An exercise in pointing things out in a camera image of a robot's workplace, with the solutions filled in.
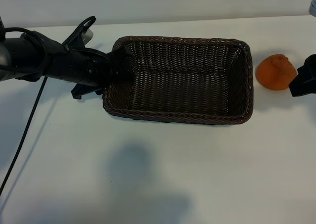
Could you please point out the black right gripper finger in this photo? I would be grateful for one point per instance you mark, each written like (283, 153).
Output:
(310, 66)
(303, 86)

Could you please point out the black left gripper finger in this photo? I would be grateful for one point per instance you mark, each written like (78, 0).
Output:
(126, 52)
(124, 72)

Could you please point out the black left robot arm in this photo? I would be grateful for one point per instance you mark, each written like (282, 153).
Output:
(29, 58)

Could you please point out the orange fruit with knob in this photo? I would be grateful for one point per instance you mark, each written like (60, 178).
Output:
(274, 73)

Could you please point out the dark brown woven basket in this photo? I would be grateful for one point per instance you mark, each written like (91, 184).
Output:
(185, 90)

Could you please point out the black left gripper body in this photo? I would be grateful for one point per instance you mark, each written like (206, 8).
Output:
(98, 68)

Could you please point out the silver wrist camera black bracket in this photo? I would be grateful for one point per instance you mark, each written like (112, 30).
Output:
(88, 34)

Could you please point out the white object with dark print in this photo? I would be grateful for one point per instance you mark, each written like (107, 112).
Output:
(313, 4)

